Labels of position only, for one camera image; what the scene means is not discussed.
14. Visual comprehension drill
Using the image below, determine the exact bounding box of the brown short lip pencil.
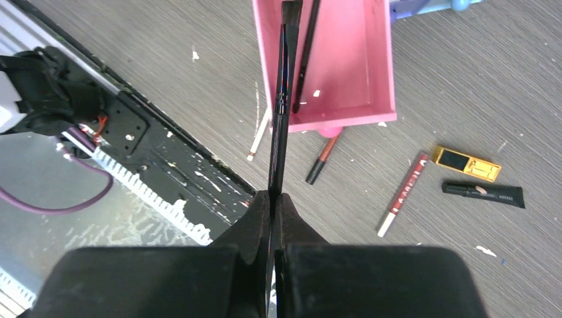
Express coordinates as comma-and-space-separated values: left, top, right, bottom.
306, 134, 340, 185

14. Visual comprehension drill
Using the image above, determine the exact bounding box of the red makeup pencil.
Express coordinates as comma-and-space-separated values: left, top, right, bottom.
377, 152, 429, 237

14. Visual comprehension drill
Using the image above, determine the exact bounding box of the white makeup pencil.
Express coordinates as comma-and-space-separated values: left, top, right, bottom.
247, 109, 272, 162

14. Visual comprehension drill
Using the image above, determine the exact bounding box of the black eyeliner pencil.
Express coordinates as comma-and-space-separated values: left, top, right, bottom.
292, 0, 321, 113

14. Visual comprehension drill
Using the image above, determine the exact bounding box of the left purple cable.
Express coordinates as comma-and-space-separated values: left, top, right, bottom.
0, 144, 115, 216

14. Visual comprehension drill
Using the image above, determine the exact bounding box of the pastel mini drawer organizer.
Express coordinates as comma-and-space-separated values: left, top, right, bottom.
252, 0, 484, 134

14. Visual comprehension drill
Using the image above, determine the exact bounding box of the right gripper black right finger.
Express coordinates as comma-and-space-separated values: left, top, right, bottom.
275, 194, 487, 317

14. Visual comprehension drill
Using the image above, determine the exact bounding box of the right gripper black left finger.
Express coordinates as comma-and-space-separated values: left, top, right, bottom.
24, 191, 271, 317

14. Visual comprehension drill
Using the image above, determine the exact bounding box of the gold black lipstick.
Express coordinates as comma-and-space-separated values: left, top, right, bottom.
432, 146, 502, 182

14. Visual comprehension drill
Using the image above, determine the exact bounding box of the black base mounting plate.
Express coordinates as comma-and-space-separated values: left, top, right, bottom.
13, 0, 258, 238

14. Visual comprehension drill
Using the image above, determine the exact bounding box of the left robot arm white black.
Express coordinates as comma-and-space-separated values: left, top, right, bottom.
1, 46, 112, 136

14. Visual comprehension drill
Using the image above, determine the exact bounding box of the aluminium slotted rail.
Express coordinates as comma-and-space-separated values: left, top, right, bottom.
1, 1, 212, 311

